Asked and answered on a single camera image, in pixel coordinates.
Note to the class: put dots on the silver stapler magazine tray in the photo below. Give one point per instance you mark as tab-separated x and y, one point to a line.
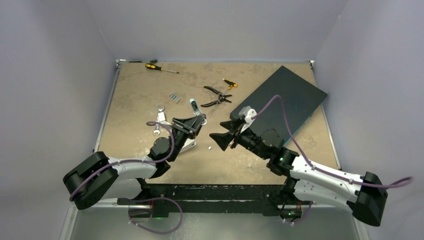
198	114

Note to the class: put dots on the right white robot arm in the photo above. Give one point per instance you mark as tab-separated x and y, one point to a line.
303	181

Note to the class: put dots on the silver staple strip block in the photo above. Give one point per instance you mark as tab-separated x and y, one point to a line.
174	97

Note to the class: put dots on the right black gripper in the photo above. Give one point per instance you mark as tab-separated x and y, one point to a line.
223	139

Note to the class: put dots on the silver open-end wrench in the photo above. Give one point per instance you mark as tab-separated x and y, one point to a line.
157	131

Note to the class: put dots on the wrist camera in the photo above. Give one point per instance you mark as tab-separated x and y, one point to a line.
247	114
162	118

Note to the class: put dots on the black flat box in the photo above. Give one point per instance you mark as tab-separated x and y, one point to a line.
300	97

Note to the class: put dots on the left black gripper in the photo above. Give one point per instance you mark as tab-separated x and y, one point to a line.
193	124

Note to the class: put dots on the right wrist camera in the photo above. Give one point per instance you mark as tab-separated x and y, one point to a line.
247	114

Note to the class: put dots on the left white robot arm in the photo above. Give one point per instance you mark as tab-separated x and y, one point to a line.
92	179

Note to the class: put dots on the small yellow black screwdriver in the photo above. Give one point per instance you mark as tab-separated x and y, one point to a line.
230	83

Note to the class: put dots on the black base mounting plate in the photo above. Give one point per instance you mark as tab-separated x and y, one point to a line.
269	200

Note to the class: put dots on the pink white stapler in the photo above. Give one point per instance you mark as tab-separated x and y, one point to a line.
189	143

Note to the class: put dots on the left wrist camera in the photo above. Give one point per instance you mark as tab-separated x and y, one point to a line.
162	118

